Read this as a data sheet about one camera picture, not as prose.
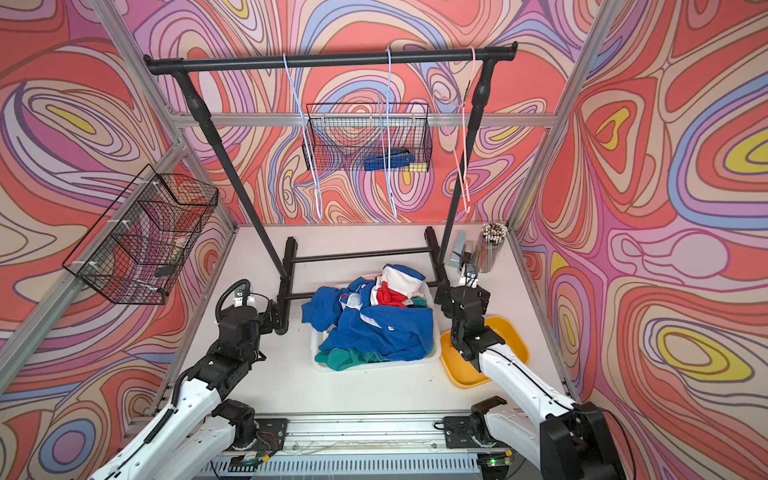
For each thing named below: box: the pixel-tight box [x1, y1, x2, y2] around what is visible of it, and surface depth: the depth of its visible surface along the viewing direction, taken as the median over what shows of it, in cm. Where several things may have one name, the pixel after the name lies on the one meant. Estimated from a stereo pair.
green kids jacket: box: [315, 297, 427, 371], surface depth 77 cm
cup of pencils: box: [474, 221, 509, 273], surface depth 97 cm
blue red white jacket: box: [301, 264, 434, 361], surface depth 79 cm
